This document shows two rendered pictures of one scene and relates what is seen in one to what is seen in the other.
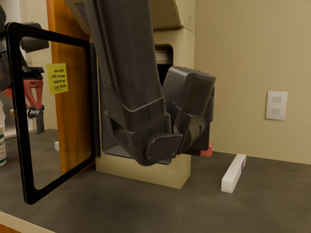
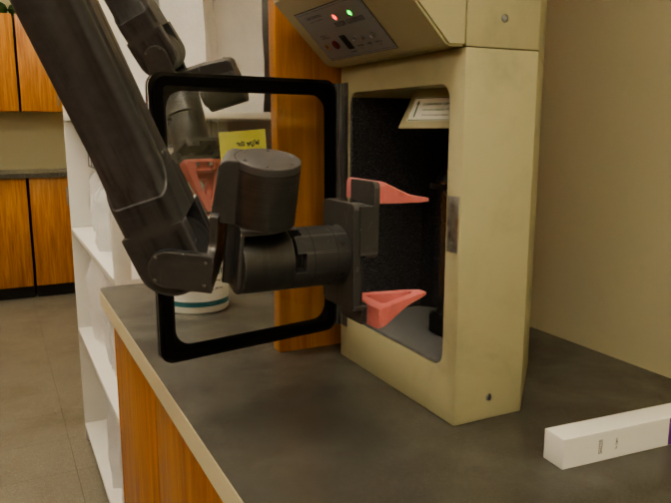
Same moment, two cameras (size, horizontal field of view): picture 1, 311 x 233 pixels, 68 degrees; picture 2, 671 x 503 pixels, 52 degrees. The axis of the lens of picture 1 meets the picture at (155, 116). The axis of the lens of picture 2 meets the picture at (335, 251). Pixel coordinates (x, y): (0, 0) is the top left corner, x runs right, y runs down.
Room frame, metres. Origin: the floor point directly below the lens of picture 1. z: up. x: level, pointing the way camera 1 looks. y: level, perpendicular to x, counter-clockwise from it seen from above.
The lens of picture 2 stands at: (-0.08, -0.47, 1.32)
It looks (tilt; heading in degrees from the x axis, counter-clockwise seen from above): 10 degrees down; 39
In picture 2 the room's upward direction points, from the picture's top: straight up
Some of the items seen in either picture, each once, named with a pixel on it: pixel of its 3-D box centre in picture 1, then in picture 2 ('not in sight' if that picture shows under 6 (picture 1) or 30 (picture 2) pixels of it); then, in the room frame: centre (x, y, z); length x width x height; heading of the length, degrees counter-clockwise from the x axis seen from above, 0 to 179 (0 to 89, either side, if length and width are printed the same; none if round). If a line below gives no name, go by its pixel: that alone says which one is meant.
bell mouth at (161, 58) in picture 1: (152, 56); (460, 109); (0.80, 0.01, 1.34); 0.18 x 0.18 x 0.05
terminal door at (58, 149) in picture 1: (62, 110); (252, 215); (0.62, 0.25, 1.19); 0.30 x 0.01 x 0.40; 165
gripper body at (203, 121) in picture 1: (189, 125); (320, 254); (0.40, -0.06, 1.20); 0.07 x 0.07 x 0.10; 66
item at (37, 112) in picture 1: (38, 120); not in sight; (0.51, 0.27, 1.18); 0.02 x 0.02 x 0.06; 75
